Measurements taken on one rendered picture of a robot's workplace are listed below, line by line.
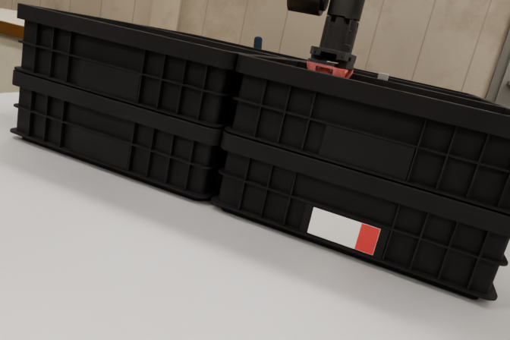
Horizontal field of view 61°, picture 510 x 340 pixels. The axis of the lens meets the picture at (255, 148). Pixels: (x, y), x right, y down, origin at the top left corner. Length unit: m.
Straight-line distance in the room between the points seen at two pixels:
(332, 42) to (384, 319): 0.45
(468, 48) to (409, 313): 3.52
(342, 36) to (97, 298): 0.54
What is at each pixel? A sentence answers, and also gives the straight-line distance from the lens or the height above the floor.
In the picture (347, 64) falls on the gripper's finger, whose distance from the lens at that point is 0.75.
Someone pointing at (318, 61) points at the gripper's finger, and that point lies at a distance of 0.73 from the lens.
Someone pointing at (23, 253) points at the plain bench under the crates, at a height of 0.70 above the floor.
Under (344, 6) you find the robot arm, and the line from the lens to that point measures 0.75.
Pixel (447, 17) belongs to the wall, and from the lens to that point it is 3.97.
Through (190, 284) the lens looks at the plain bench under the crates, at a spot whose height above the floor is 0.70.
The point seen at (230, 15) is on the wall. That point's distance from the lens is 4.27.
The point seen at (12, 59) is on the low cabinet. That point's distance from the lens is 2.69.
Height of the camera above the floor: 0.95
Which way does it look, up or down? 14 degrees down
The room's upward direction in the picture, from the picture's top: 12 degrees clockwise
